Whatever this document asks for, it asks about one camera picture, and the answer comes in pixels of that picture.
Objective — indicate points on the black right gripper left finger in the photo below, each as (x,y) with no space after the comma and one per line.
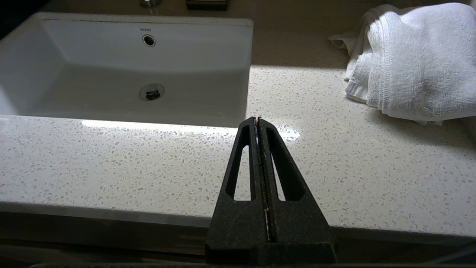
(238,227)

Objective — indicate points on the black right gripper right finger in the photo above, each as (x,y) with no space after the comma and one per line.
(297,227)

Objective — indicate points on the chrome sink drain plug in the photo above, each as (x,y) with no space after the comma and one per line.
(152,92)

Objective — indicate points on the white terry towel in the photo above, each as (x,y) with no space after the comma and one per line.
(416,63)

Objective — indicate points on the white ceramic sink basin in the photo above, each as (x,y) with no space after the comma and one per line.
(111,67)

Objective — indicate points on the black soap dish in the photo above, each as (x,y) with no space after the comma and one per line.
(206,4)

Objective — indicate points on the chrome faucet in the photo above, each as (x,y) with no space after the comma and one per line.
(150,3)

